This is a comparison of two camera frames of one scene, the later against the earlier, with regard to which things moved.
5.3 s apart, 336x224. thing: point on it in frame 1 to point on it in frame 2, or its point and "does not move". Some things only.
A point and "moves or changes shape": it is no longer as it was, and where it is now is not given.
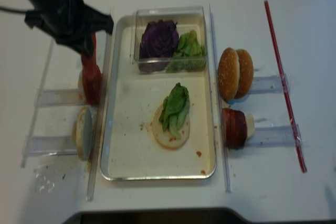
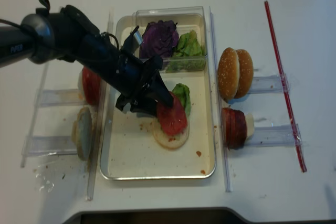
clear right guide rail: [227, 177] does not move
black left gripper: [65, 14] to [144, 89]
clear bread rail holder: [45, 146] does not move
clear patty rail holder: [274, 137] does not move
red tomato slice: [89, 62] moves or changes shape
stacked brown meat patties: [235, 128] does not move
